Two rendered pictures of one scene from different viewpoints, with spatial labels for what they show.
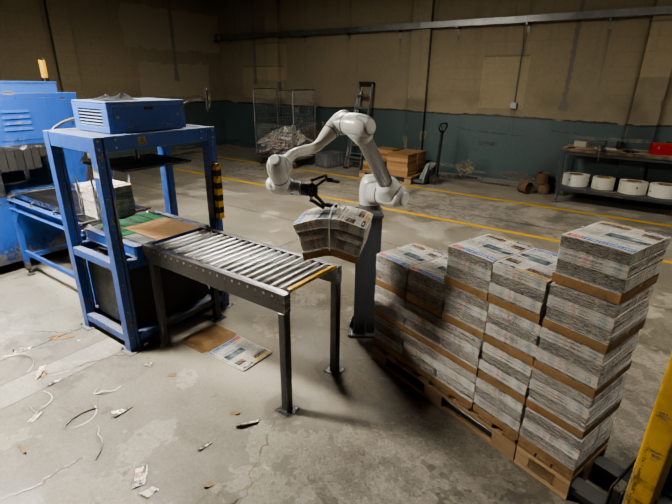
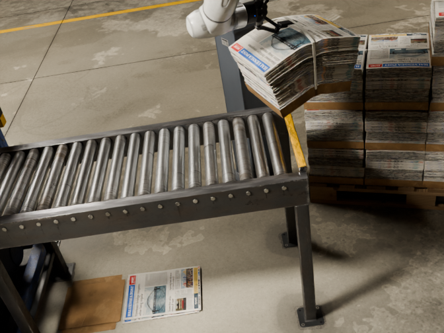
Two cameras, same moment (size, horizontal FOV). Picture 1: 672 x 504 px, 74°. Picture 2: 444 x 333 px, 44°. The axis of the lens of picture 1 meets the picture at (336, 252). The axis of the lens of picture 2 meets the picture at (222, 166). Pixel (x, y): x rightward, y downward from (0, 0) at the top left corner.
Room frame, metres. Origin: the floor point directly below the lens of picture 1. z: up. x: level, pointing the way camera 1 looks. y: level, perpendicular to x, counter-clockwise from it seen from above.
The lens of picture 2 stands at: (1.03, 1.34, 2.02)
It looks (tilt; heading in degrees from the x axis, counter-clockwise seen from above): 36 degrees down; 328
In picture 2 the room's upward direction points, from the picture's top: 10 degrees counter-clockwise
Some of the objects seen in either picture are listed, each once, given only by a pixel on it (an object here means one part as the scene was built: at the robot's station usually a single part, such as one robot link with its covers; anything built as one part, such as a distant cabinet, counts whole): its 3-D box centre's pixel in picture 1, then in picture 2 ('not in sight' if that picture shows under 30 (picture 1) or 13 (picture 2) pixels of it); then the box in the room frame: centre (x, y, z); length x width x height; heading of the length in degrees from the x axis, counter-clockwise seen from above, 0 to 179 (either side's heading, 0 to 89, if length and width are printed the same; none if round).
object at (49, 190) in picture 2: (204, 247); (53, 178); (2.97, 0.94, 0.77); 0.47 x 0.05 x 0.05; 145
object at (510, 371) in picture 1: (457, 336); (424, 123); (2.40, -0.77, 0.42); 1.17 x 0.39 x 0.83; 37
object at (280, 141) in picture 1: (284, 127); not in sight; (10.72, 1.23, 0.85); 1.21 x 0.83 x 1.71; 55
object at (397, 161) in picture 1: (394, 164); not in sight; (9.28, -1.19, 0.28); 1.20 x 0.83 x 0.57; 55
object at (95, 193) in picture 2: (223, 253); (100, 172); (2.86, 0.78, 0.77); 0.47 x 0.05 x 0.05; 145
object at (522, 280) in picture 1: (536, 283); not in sight; (2.06, -1.02, 0.95); 0.38 x 0.29 x 0.23; 126
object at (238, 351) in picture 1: (241, 351); (163, 291); (2.81, 0.69, 0.01); 0.37 x 0.28 x 0.01; 55
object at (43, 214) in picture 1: (77, 208); not in sight; (4.02, 2.42, 0.75); 1.53 x 0.64 x 0.10; 55
